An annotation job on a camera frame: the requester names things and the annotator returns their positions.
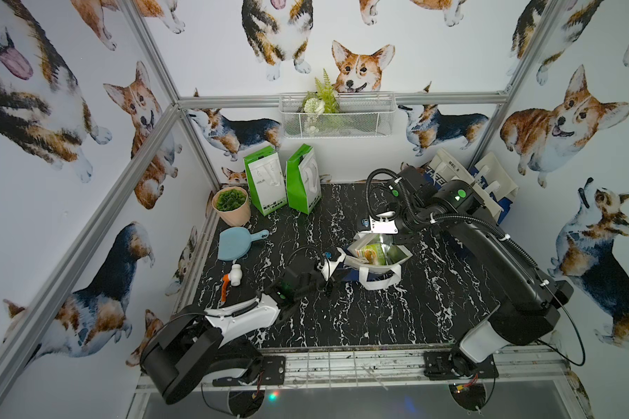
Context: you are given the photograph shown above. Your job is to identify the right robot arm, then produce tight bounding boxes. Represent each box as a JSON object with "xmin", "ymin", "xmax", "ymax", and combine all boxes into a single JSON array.
[{"xmin": 364, "ymin": 168, "xmax": 573, "ymax": 376}]

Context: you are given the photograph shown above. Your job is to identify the green white takeout bag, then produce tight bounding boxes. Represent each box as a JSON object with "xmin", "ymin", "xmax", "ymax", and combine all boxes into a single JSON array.
[{"xmin": 244, "ymin": 147, "xmax": 288, "ymax": 216}]

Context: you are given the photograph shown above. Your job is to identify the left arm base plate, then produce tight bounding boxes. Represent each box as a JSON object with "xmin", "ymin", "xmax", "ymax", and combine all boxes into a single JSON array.
[{"xmin": 211, "ymin": 355, "xmax": 287, "ymax": 388}]

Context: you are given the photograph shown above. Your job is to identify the light blue dustpan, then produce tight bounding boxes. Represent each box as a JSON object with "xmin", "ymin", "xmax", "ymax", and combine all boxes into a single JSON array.
[{"xmin": 218, "ymin": 227, "xmax": 269, "ymax": 262}]

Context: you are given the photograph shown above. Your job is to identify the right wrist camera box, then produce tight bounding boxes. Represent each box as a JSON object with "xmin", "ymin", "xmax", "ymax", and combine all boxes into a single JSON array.
[{"xmin": 359, "ymin": 211, "xmax": 398, "ymax": 235}]

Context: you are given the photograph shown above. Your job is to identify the artificial fern with flower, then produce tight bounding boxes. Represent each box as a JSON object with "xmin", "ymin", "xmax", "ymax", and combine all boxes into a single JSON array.
[{"xmin": 299, "ymin": 70, "xmax": 340, "ymax": 136}]

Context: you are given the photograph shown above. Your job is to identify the snack packets inside bag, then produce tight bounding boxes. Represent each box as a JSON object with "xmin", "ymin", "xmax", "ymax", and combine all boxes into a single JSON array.
[{"xmin": 356, "ymin": 240, "xmax": 407, "ymax": 266}]

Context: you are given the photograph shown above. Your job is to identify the blue white bag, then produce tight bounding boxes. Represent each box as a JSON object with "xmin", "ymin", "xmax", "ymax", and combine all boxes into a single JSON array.
[
  {"xmin": 471, "ymin": 153, "xmax": 519, "ymax": 225},
  {"xmin": 342, "ymin": 232, "xmax": 412, "ymax": 291},
  {"xmin": 425, "ymin": 148, "xmax": 475, "ymax": 190}
]

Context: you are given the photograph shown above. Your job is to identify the white wire wall basket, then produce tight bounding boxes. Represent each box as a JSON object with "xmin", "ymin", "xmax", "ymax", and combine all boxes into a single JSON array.
[{"xmin": 279, "ymin": 93, "xmax": 398, "ymax": 139}]

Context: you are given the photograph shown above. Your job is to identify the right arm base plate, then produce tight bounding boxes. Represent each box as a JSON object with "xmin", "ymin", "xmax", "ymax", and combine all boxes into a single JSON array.
[{"xmin": 423, "ymin": 350, "xmax": 499, "ymax": 381}]

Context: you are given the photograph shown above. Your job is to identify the terracotta pot with plant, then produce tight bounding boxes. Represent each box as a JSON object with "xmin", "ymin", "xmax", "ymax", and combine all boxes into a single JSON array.
[{"xmin": 211, "ymin": 187, "xmax": 251, "ymax": 227}]

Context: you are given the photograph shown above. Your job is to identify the small white orange bottle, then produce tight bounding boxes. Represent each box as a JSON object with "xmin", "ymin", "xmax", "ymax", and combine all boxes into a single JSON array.
[{"xmin": 220, "ymin": 264, "xmax": 243, "ymax": 304}]

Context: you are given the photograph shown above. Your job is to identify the aluminium frame rail front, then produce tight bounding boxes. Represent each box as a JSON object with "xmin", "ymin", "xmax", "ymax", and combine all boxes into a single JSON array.
[{"xmin": 135, "ymin": 349, "xmax": 570, "ymax": 394}]

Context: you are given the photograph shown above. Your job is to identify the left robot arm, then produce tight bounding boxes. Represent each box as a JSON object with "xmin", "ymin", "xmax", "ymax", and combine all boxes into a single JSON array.
[{"xmin": 139, "ymin": 254, "xmax": 346, "ymax": 405}]

